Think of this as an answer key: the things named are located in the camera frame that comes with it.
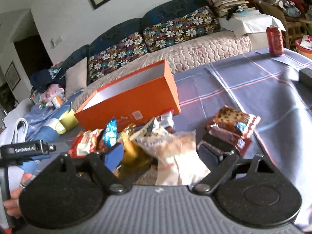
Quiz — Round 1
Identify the blue cookie packet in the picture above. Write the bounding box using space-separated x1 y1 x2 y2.
102 117 117 147

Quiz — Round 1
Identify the chocolate cake snack packet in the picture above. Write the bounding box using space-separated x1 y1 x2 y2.
201 105 261 156

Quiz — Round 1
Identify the yellow snack bag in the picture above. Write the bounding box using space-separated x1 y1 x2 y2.
117 124 152 176

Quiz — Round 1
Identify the white cloth on sofa arm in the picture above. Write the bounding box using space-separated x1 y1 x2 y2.
218 14 285 37

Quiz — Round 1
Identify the person's left hand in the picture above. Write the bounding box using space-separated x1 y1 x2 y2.
3 173 33 219

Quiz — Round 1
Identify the blue striped bedding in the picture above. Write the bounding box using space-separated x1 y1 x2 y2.
24 90 84 176

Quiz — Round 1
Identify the red white snack packet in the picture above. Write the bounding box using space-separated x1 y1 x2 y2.
69 129 103 158

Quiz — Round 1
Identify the yellow-green mug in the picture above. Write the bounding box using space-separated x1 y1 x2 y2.
55 109 79 135

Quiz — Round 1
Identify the small framed picture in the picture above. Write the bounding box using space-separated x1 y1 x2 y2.
5 61 21 91

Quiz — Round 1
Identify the clear beige snack bag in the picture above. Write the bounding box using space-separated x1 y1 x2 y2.
129 118 210 186

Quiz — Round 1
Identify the beige plain pillow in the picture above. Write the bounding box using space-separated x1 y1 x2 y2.
65 58 87 98

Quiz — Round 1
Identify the plaid blue tablecloth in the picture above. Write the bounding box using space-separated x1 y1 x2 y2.
36 47 312 227

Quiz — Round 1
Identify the orange cardboard box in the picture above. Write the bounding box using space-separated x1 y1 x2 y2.
75 60 181 132

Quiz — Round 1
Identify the left floral cushion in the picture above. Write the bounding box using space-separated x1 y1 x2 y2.
87 32 148 85

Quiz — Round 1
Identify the floral cushion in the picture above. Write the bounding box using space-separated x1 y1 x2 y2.
87 32 148 85
143 6 221 52

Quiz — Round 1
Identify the quilted beige sofa cover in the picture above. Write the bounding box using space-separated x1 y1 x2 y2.
72 31 252 111

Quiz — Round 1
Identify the red soda can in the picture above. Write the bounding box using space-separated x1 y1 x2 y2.
266 25 284 56

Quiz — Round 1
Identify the wicker chair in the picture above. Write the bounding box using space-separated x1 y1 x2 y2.
253 0 307 50

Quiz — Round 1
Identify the right floral cushion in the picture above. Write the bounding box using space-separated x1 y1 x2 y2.
143 6 221 52

